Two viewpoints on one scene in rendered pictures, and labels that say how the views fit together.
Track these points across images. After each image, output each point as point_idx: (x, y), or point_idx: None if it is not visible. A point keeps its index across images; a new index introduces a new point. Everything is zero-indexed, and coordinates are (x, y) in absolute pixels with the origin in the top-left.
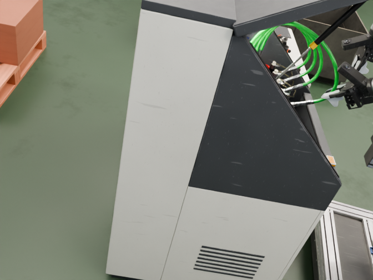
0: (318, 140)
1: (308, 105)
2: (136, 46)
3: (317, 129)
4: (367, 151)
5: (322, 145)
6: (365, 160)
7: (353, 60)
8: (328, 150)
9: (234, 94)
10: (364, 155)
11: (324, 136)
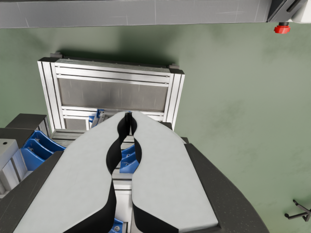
0: (39, 1)
1: (202, 0)
2: None
3: (90, 8)
4: (171, 127)
5: (21, 7)
6: (159, 122)
7: (201, 160)
8: (6, 21)
9: None
10: (168, 123)
11: (70, 25)
